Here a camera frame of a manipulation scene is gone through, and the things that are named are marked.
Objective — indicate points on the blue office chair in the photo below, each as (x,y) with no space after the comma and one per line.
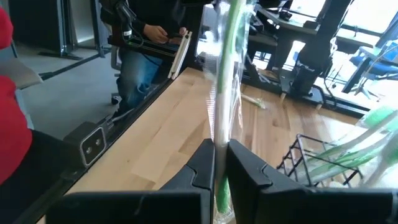
(382,65)

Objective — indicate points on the black aluminium table frame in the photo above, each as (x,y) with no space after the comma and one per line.
(339,104)

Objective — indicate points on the black front rail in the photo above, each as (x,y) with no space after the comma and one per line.
(154,93)

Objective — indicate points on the black table-edge camera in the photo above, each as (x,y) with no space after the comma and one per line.
(90,149)

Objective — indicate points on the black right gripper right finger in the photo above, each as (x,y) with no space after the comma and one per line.
(248,186)

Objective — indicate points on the grey desk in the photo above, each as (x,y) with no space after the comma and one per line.
(280,27)

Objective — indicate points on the silver aluminium bracket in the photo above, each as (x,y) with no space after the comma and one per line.
(180,56)

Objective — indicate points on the person's hand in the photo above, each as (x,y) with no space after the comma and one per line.
(157,33)
(182,32)

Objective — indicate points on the black desk beam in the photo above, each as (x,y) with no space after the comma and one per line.
(320,46)

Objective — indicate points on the person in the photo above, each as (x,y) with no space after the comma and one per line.
(136,74)
(12,140)

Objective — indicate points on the black cabinet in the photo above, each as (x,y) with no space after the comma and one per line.
(34,21)

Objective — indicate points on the grey chair seat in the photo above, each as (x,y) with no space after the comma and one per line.
(18,73)

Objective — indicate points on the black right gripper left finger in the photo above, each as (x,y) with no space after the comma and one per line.
(192,186)

